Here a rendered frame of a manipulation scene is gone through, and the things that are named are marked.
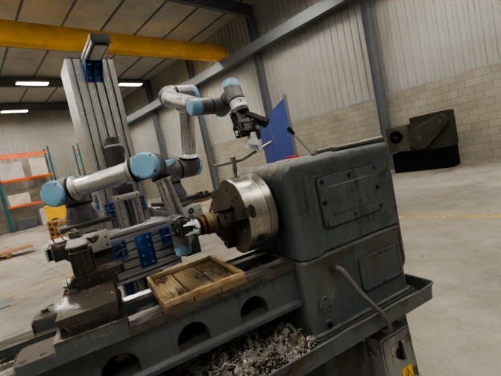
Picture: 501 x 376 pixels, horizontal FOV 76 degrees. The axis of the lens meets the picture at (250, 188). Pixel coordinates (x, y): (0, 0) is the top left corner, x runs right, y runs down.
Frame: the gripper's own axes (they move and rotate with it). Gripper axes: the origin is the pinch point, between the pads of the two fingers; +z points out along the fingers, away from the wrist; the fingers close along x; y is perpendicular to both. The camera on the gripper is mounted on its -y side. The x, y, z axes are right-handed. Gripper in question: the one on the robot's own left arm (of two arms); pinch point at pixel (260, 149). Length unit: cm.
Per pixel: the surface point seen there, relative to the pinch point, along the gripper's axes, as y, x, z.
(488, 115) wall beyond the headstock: -907, -353, -117
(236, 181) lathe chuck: 16.0, 1.1, 11.8
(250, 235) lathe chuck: 17.8, 0.6, 33.5
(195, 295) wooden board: 44, 0, 47
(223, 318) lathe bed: 36, -7, 58
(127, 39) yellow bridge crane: -154, -850, -853
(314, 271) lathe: -3, -1, 55
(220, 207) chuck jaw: 21.9, -10.1, 17.5
